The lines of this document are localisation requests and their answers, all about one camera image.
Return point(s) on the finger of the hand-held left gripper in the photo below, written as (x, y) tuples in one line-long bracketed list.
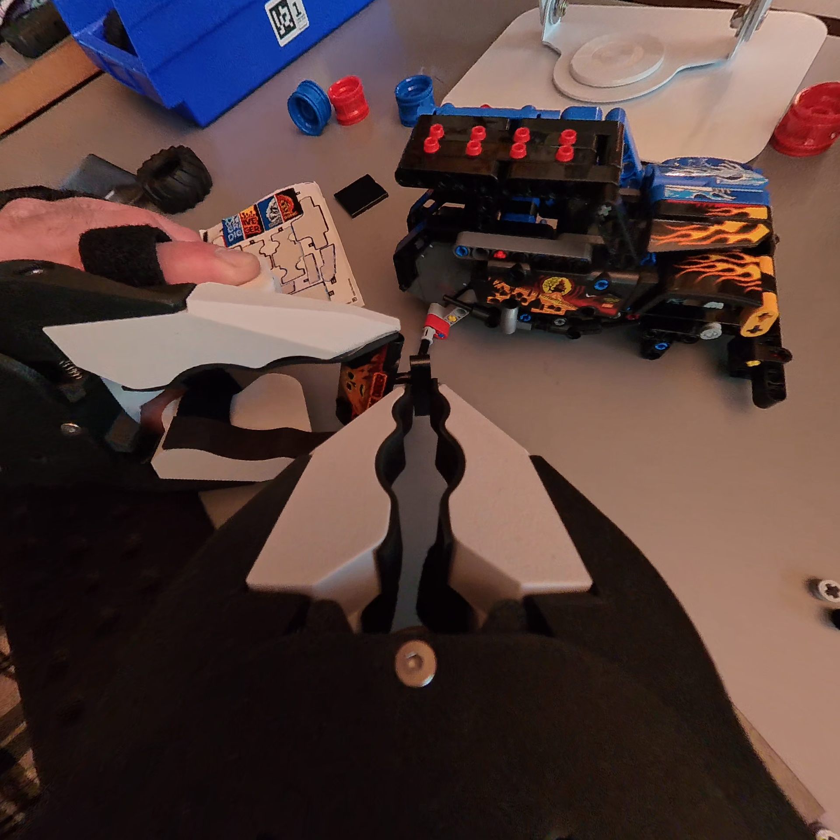
[(256, 400), (223, 328)]

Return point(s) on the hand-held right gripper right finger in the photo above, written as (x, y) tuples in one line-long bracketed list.
[(519, 525)]

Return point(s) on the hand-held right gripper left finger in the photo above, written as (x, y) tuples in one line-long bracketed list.
[(322, 525)]

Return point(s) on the flame-printed brick panel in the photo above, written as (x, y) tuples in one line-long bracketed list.
[(365, 387)]

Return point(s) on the red-tipped grey axle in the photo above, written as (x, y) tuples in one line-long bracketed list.
[(440, 328)]

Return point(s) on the blue black brick truck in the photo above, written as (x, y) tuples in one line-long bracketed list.
[(578, 250)]

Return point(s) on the grey desk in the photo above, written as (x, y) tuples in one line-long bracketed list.
[(630, 473)]

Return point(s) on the person's left hand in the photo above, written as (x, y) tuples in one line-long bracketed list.
[(40, 230)]

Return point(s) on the white sticker sheet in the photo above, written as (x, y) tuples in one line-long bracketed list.
[(302, 250)]

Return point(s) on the black rubber tire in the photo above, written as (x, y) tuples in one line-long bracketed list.
[(175, 177)]

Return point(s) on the black square plate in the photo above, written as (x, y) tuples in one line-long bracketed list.
[(361, 196)]

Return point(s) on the blue wheel hub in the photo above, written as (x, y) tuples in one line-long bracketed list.
[(415, 99), (310, 108)]

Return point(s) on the small red wheel hub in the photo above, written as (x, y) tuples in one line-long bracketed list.
[(348, 100)]

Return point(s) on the blue storage bin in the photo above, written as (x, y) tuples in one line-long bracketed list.
[(197, 53)]

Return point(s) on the person's plaid shirt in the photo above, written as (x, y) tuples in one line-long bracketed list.
[(11, 709)]

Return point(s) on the scattered small brick pieces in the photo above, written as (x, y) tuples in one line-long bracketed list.
[(827, 591)]

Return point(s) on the white book stand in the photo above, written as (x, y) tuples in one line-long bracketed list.
[(696, 92)]

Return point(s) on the large red wheel hub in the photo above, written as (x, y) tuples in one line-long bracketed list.
[(807, 121)]

